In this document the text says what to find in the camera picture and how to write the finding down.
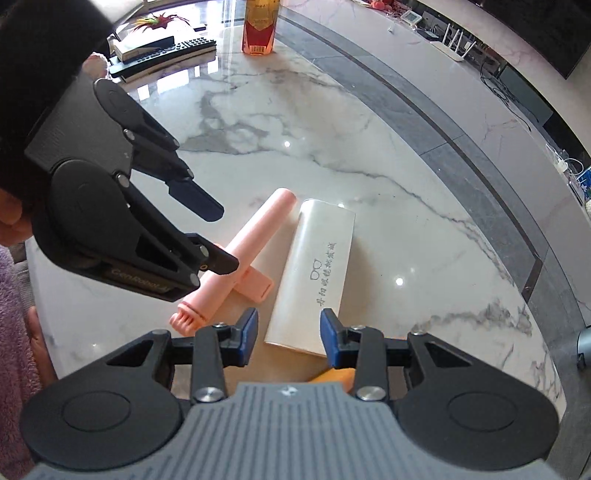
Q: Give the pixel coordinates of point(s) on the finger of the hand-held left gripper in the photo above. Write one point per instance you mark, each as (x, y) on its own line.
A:
(221, 261)
(198, 201)

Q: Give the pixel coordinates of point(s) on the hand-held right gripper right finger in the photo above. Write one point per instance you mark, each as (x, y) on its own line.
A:
(328, 337)

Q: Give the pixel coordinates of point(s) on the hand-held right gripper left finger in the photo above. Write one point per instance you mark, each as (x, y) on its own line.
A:
(249, 334)

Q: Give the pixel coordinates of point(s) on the orange cardboard box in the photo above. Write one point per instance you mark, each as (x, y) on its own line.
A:
(337, 376)

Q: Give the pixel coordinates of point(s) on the pink tube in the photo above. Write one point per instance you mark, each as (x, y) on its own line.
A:
(261, 219)

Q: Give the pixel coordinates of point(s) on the white glasses case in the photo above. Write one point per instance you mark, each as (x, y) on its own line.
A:
(314, 240)

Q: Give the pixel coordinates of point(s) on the person's left hand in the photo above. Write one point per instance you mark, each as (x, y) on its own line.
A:
(11, 217)

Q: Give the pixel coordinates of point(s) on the pink cap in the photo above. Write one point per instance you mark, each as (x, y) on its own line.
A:
(253, 286)

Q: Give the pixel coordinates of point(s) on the black keyboard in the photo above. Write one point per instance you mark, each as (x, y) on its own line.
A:
(184, 49)

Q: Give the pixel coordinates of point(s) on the white book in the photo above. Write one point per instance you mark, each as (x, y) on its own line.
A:
(138, 46)

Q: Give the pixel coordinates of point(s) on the pink fluffy garment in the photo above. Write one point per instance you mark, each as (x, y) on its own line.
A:
(11, 346)

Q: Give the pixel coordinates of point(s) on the orange drink bottle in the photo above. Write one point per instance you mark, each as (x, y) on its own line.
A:
(261, 32)

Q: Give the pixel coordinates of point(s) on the red and green ornament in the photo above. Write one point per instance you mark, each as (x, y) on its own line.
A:
(161, 21)

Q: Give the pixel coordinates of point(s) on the grey cylinder appliance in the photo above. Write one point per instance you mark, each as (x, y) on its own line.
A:
(584, 346)

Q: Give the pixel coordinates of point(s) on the small white display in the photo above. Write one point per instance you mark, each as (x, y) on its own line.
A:
(411, 17)

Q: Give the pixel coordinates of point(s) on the white power strip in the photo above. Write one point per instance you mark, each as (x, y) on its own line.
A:
(562, 165)

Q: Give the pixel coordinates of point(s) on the white router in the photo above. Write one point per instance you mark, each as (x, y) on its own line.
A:
(455, 48)

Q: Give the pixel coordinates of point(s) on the black speaker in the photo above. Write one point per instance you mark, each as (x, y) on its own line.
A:
(526, 94)

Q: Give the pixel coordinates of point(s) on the black television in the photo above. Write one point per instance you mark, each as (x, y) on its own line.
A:
(545, 32)

